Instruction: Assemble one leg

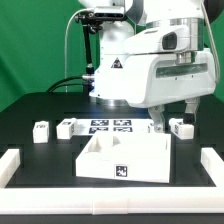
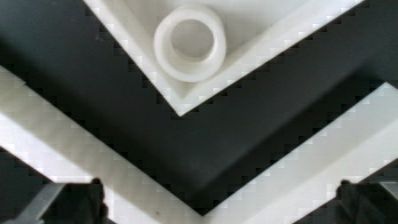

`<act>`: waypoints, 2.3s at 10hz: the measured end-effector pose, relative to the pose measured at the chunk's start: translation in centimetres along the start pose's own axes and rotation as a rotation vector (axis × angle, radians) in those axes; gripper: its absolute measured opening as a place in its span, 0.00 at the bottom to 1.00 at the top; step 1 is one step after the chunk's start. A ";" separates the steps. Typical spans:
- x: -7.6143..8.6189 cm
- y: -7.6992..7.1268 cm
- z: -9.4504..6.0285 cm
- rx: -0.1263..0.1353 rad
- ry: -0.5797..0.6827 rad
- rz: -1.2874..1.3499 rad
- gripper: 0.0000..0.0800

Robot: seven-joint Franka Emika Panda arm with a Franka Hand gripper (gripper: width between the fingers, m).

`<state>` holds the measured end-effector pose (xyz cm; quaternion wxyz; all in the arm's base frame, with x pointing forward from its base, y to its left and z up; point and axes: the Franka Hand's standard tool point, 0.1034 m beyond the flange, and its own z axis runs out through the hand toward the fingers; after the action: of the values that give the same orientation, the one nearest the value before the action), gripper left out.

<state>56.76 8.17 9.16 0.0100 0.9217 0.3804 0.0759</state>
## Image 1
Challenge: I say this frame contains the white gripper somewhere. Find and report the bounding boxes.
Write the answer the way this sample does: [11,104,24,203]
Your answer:
[124,25,216,133]

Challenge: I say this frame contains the white square tabletop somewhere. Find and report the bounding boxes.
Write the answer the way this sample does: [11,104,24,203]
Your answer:
[76,131,171,183]

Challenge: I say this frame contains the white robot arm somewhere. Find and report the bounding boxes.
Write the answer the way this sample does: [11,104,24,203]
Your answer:
[79,0,224,132]

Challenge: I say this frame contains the fiducial marker sheet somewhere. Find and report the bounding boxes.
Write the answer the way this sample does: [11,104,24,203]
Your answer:
[74,118,152,136]

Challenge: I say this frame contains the green backdrop curtain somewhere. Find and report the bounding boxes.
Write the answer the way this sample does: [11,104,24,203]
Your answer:
[0,0,224,113]

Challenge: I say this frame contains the white U-shaped obstacle fence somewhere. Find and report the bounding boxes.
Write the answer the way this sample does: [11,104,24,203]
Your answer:
[0,148,224,215]

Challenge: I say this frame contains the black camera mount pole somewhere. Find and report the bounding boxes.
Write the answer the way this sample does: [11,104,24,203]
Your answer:
[83,24,94,93]

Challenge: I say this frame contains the black camera on mount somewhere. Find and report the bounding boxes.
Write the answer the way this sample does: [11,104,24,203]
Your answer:
[75,6,127,23]

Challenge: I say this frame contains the black cable bundle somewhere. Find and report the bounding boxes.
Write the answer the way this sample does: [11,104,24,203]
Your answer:
[45,75,88,94]

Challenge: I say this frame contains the grey cable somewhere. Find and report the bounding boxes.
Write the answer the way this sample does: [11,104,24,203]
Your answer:
[64,8,88,93]

